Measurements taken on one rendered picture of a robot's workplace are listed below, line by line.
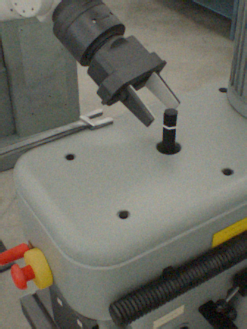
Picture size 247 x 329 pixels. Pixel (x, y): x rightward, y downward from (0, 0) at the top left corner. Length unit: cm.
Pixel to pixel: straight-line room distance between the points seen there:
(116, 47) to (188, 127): 17
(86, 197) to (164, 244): 12
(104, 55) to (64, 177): 18
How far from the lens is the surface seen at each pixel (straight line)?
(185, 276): 69
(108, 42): 74
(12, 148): 76
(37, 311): 178
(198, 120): 83
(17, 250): 87
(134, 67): 73
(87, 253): 62
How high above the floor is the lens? 234
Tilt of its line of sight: 38 degrees down
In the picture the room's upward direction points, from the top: straight up
